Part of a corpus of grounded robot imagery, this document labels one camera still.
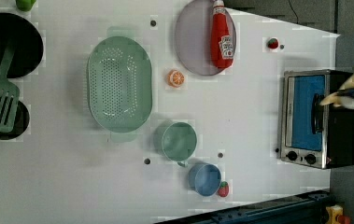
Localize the black toaster oven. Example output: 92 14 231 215
279 69 354 169

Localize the red strawberry toy far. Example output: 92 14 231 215
267 38 279 49

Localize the red ketchup bottle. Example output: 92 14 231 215
210 0 234 69

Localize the red strawberry toy near mug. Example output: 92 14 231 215
217 181 230 198

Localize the blue mug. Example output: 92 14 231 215
188 163 221 197

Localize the grey round plate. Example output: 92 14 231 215
175 0 236 76

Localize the orange slice toy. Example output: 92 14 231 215
166 69 185 88

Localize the green mug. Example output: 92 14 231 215
153 121 198 167

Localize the green colander bowl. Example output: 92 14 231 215
86 26 152 143

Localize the green toy cylinder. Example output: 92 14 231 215
15 0 36 12

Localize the green spatula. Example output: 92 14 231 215
0 43 20 133

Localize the black pot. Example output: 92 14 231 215
0 12 44 78

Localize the blue metal frame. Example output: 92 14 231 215
156 190 335 224

